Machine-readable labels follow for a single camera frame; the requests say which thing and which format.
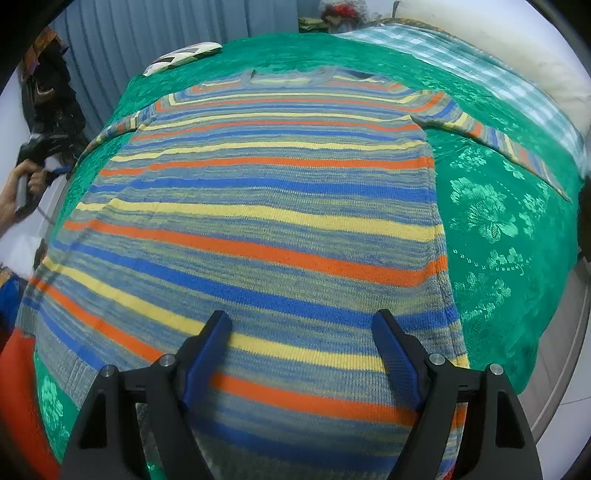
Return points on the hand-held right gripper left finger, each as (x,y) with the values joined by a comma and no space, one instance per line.
(207,355)

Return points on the orange fluffy cloth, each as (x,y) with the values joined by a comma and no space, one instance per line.
(18,392)

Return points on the grey-blue curtain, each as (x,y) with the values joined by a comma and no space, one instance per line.
(161,32)

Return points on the striped knitted sweater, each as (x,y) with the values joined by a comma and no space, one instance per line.
(277,207)

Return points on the folded green-yellow cloth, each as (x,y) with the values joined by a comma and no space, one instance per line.
(313,24)

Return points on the patterned cushion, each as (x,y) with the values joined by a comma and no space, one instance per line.
(184,56)

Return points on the brown patterned cloth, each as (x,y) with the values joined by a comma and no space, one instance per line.
(406,22)

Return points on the cream pillow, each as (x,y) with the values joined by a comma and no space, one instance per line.
(508,41)

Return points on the dark hanging clothes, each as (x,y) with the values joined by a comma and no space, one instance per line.
(53,87)

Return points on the green checked bed sheet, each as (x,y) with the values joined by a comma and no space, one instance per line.
(461,64)

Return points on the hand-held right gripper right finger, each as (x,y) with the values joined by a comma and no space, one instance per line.
(397,355)

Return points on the green floral blanket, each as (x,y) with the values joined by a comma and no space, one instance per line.
(498,230)

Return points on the blue cloth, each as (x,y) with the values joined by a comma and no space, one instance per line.
(7,295)

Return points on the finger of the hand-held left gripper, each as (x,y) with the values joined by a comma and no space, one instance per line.
(59,172)

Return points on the person's left hand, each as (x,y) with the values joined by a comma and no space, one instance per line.
(11,203)

